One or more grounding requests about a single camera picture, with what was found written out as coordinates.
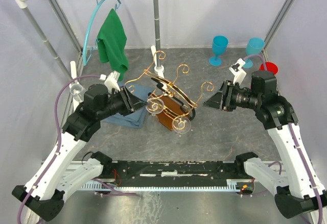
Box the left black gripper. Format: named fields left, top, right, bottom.
left=97, top=85, right=149, bottom=120

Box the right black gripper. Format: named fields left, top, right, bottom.
left=202, top=80, right=261, bottom=112

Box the clear wine glass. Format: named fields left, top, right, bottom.
left=146, top=97, right=165, bottom=116
left=172, top=115, right=191, bottom=138
left=70, top=84, right=86, bottom=103

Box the clear wine glass front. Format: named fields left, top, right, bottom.
left=172, top=115, right=191, bottom=138

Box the blue wine glass front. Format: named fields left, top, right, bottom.
left=209, top=35, right=229, bottom=66

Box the blue wine glass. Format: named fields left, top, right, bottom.
left=209, top=35, right=229, bottom=66
left=243, top=37, right=265, bottom=68

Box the red wine glass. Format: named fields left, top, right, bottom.
left=259, top=62, right=278, bottom=75

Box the blue wine glass back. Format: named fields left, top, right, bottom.
left=243, top=37, right=265, bottom=68

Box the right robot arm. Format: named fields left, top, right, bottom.
left=203, top=70, right=326, bottom=223

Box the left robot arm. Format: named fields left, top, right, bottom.
left=12, top=84, right=147, bottom=221

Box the folded blue cloth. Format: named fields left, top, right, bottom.
left=102, top=83, right=154, bottom=128

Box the green cloth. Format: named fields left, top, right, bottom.
left=97, top=9, right=129, bottom=81

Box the teal clothes hanger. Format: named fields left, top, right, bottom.
left=82, top=0, right=122, bottom=66

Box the gold wire wine glass rack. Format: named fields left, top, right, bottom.
left=125, top=51, right=214, bottom=131

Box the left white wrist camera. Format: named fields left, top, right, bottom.
left=100, top=71, right=120, bottom=93

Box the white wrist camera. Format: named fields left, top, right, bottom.
left=100, top=71, right=120, bottom=93
left=228, top=58, right=247, bottom=85

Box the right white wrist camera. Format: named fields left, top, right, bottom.
left=228, top=58, right=247, bottom=85

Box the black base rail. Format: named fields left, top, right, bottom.
left=100, top=160, right=251, bottom=188

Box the white clothes rail frame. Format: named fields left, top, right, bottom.
left=15, top=0, right=165, bottom=80

